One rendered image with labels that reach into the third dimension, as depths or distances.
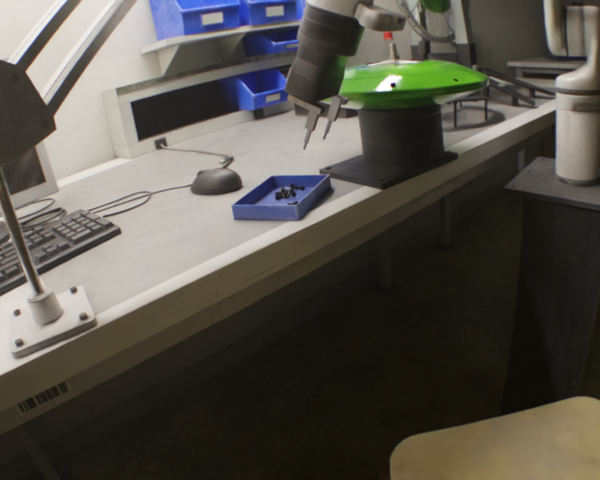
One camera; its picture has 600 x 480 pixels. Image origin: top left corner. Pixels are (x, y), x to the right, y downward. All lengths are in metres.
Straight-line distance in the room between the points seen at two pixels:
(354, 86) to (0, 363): 0.57
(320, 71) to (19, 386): 0.47
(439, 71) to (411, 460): 0.56
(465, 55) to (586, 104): 0.70
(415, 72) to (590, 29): 0.35
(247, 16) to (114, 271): 1.03
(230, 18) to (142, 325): 1.08
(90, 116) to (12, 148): 0.98
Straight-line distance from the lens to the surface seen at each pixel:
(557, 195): 0.87
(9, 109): 0.47
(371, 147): 0.78
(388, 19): 0.52
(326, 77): 0.56
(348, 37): 0.55
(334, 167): 0.79
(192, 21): 1.36
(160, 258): 0.60
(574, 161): 0.91
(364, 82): 0.69
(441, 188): 0.93
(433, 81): 0.68
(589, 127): 0.90
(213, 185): 0.79
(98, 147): 1.45
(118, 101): 1.32
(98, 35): 0.54
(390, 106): 0.69
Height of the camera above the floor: 1.14
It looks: 24 degrees down
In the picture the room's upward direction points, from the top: 9 degrees counter-clockwise
